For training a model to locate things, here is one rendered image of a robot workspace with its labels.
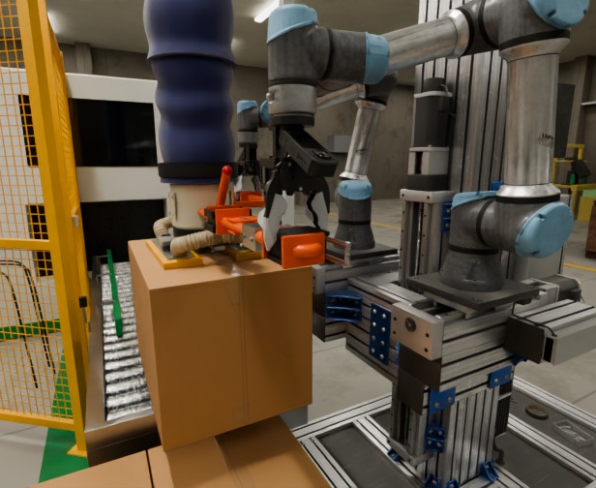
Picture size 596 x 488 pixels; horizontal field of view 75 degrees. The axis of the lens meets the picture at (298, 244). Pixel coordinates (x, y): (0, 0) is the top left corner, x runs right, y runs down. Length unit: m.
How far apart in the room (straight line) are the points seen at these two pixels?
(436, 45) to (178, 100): 0.63
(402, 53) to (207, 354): 0.77
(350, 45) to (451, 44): 0.33
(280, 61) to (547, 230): 0.59
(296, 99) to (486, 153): 0.76
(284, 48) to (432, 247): 0.78
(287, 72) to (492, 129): 0.78
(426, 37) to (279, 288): 0.63
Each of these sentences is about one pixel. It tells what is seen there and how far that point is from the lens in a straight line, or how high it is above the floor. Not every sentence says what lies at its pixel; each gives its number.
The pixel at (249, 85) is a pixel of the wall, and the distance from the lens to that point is 11.93.
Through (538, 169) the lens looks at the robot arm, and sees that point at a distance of 0.89.
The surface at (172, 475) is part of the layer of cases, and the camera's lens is 1.21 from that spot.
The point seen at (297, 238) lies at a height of 1.22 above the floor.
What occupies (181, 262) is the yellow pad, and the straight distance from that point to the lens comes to 1.03.
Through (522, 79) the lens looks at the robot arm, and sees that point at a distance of 0.89.
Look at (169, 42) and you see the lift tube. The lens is 1.13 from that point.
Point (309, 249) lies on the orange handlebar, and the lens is 0.58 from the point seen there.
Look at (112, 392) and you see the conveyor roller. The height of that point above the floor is 0.53.
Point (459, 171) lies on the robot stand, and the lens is 1.24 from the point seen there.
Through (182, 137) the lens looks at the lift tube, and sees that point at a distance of 1.09.
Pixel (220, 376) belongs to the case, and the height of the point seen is 0.83.
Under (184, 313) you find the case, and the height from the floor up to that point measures 1.01.
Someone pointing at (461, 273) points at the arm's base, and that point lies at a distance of 1.00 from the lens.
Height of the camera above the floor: 1.34
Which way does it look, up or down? 12 degrees down
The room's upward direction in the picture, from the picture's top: straight up
